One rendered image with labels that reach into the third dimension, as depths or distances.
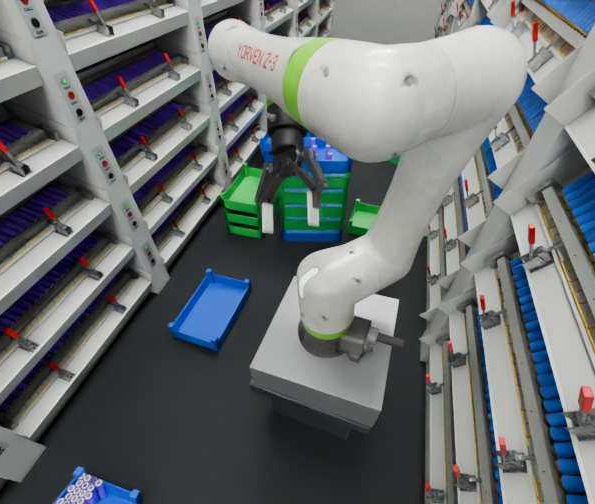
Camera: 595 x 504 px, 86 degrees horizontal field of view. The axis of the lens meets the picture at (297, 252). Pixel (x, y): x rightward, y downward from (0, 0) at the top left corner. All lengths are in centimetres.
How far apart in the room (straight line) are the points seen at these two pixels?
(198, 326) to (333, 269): 82
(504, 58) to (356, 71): 19
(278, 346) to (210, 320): 57
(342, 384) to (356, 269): 28
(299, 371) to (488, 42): 68
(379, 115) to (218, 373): 107
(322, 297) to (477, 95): 41
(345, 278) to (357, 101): 38
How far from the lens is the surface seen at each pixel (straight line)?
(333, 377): 79
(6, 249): 111
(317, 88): 40
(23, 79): 104
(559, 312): 62
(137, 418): 128
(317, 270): 65
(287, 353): 83
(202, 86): 164
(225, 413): 120
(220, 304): 140
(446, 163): 53
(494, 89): 47
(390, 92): 36
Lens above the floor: 112
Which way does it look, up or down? 46 degrees down
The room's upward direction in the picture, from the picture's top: straight up
